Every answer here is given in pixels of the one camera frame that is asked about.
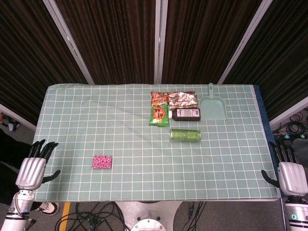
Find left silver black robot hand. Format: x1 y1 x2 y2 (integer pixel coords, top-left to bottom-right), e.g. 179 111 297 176
15 139 61 191

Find black power strip lit buttons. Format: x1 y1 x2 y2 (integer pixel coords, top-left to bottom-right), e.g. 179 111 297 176
273 133 308 145

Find white partition post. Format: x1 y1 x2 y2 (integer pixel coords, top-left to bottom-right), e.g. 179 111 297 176
42 0 94 85
154 0 168 84
218 0 274 84

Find green checked tablecloth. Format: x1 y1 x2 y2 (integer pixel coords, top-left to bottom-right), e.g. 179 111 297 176
18 83 281 202

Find black cable with green plug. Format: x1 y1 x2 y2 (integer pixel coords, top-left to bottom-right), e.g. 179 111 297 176
182 201 208 231

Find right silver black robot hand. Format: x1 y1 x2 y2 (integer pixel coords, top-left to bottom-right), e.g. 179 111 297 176
261 141 308 196

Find black trouser leg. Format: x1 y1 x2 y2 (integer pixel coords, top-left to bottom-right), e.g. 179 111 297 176
0 128 34 205

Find green orange snack bag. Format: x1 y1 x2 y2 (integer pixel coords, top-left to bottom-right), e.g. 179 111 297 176
147 91 171 127

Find pale green plastic dustpan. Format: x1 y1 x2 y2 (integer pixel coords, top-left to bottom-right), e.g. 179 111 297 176
199 83 228 121

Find red white snack packet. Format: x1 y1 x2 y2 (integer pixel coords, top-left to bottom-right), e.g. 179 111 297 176
167 90 198 110

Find brown bottle white cap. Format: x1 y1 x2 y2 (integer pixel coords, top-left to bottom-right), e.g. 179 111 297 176
168 108 201 122

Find white partition base rail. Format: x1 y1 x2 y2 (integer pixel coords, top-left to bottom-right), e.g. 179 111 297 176
269 96 308 128
0 103 37 132

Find pink patterned packet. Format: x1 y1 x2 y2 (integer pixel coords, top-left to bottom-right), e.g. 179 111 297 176
92 155 113 169

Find black background cable bundle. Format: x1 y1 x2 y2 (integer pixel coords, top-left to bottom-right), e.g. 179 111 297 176
271 108 308 135

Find black floor cable tangle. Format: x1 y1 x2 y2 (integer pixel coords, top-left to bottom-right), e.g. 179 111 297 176
54 201 129 231

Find yellow floor tape strip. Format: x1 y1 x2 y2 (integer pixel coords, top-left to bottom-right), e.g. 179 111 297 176
59 201 72 231

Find white black sneaker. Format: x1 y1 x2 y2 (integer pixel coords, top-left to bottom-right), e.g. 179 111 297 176
36 201 60 216

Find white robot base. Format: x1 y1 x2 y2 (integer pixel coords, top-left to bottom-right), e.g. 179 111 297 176
115 201 181 231

